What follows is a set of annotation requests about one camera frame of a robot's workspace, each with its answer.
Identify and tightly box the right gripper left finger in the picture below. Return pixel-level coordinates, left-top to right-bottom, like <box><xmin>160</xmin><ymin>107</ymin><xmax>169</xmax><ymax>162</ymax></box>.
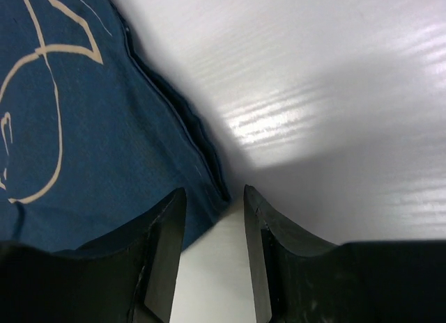
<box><xmin>1</xmin><ymin>189</ymin><xmax>187</xmax><ymax>322</ymax></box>

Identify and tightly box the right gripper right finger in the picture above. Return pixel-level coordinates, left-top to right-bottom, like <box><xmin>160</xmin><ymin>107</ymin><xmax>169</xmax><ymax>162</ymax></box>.
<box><xmin>243</xmin><ymin>186</ymin><xmax>445</xmax><ymax>322</ymax></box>

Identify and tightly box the dark blue fish-print cloth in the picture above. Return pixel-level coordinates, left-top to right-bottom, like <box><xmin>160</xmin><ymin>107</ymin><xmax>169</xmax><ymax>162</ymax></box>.
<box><xmin>1</xmin><ymin>0</ymin><xmax>231</xmax><ymax>251</ymax></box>

